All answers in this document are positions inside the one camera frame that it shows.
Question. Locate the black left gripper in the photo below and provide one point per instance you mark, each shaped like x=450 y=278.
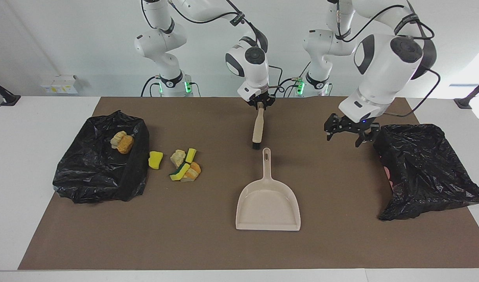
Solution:
x=357 y=125

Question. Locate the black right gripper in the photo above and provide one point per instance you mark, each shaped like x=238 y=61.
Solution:
x=263 y=100

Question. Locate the beige hand brush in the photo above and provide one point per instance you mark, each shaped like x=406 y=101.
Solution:
x=258 y=129

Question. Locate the yellow green sponge strip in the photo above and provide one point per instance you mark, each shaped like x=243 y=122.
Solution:
x=190 y=155

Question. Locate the pale beige sponge chunk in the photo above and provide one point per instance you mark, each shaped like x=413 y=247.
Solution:
x=177 y=157

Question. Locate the beige plastic dustpan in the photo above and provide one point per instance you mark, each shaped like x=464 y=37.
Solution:
x=267 y=207

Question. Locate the yellow green sponge piece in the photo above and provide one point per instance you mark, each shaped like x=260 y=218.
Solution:
x=179 y=172

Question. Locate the jagged yellow green sponge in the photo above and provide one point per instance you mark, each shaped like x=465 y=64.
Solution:
x=155 y=159

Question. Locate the orange brown sponge chunk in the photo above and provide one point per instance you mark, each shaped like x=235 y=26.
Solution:
x=125 y=145

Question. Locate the pale orange sponge chunk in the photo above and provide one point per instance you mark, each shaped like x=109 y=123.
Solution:
x=116 y=138

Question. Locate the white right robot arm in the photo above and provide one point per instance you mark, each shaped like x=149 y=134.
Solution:
x=255 y=76

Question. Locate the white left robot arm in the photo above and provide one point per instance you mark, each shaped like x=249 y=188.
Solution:
x=380 y=74

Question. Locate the pink bin under bag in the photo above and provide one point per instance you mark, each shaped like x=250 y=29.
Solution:
x=388 y=174

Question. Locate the torn black bag lined bin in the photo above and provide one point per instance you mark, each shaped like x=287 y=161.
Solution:
x=427 y=172

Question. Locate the brown table mat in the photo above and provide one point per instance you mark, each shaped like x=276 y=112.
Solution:
x=239 y=246

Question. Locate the black camera stand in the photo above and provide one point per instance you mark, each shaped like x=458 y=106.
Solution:
x=8 y=100
x=464 y=102

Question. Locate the white wall socket boxes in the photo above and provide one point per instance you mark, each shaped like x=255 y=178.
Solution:
x=59 y=84

